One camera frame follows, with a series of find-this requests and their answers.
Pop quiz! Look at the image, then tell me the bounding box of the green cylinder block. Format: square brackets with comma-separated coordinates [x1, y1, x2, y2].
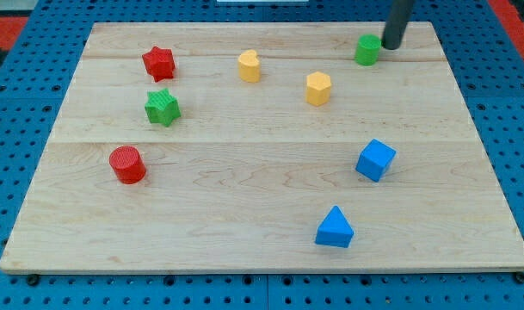
[354, 34, 381, 66]

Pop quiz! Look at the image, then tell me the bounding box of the green star block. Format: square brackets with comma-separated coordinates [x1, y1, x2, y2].
[145, 89, 182, 127]

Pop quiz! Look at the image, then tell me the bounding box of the red star block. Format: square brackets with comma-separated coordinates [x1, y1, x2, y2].
[142, 46, 176, 83]

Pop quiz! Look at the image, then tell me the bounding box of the light wooden board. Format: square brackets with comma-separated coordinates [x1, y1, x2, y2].
[0, 22, 524, 275]

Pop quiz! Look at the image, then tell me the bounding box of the yellow heart block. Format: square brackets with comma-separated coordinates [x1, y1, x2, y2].
[237, 49, 261, 83]

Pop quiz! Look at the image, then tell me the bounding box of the yellow hexagon block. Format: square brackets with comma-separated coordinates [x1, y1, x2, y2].
[305, 71, 332, 106]

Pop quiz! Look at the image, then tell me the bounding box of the blue triangle block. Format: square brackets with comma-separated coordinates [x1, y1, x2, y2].
[315, 206, 354, 248]

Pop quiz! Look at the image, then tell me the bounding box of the blue cube block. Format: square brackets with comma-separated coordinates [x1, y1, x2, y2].
[355, 139, 397, 183]

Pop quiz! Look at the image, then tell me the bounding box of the red cylinder block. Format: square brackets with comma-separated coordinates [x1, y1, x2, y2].
[108, 146, 146, 184]

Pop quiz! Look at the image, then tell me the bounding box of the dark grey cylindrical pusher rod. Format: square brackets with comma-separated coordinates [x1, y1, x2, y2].
[381, 0, 415, 50]

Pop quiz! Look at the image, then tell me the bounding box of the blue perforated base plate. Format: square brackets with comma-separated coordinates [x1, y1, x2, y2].
[0, 0, 524, 309]

